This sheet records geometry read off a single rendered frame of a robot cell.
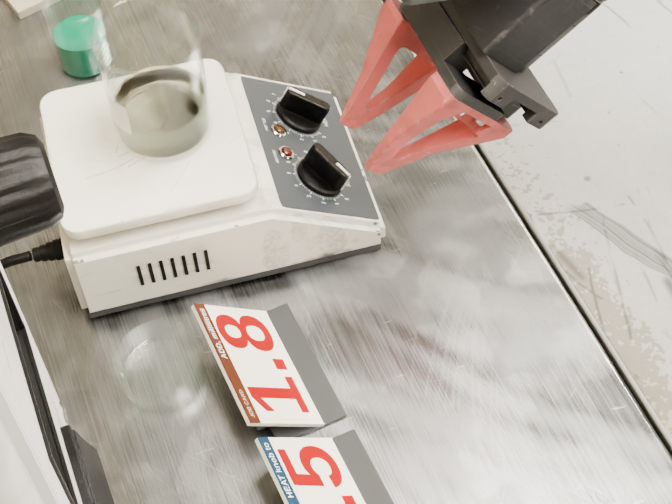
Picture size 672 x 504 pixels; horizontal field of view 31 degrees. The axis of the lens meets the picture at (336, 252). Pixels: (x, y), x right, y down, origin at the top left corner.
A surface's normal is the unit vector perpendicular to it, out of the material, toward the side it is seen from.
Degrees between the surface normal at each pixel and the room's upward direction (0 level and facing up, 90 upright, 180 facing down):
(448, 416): 0
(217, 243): 90
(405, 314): 0
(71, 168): 0
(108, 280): 90
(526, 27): 95
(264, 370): 40
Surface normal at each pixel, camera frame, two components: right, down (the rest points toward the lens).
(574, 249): -0.03, -0.59
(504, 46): 0.40, 0.78
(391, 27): -0.80, 0.04
